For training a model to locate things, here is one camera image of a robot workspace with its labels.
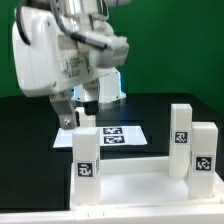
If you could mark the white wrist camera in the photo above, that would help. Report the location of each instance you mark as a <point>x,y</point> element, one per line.
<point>113,55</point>

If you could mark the white desk top panel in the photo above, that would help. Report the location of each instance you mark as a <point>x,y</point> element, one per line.
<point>143,182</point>

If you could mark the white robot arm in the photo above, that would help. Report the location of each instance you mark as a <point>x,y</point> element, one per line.
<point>77,19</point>

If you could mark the white paper with markers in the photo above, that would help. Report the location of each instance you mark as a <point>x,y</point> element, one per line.
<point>109,136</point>

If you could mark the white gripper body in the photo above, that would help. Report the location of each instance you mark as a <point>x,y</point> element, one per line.
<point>52,62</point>

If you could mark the white front obstacle bar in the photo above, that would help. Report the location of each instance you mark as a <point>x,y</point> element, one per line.
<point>198,214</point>

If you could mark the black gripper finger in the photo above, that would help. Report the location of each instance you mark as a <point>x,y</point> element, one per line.
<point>91,98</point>
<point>62,104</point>

